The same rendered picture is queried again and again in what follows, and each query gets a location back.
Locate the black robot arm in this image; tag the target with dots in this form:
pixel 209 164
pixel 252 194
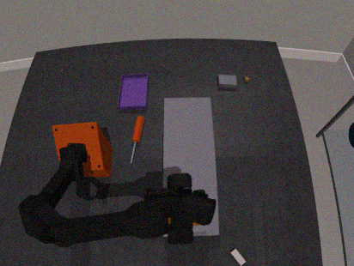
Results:
pixel 146 219

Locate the grey rectangular floor panel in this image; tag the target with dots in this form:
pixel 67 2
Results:
pixel 188 146

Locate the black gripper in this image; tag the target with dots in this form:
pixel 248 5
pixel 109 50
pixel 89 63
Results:
pixel 177 182

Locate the orange-handled awl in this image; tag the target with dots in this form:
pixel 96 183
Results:
pixel 137 133

